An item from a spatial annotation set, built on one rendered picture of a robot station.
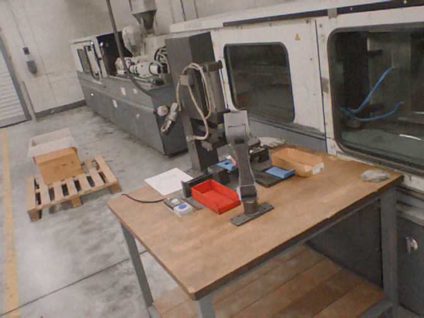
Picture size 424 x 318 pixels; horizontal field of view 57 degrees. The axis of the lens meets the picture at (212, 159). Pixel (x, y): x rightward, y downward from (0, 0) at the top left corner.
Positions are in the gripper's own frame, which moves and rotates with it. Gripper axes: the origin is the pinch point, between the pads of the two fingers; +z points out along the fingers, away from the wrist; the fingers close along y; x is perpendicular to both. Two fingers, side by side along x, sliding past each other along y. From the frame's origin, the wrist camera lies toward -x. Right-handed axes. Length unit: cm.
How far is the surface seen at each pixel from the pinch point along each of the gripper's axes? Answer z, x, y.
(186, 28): 22, -69, 167
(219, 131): -12.0, 2.5, 14.7
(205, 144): -4.8, 9.0, 16.2
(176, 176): 28.4, 17.1, 28.3
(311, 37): -42, -63, 30
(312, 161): -2.1, -35.7, -17.0
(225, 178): 8.8, 4.4, 1.5
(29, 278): 170, 112, 93
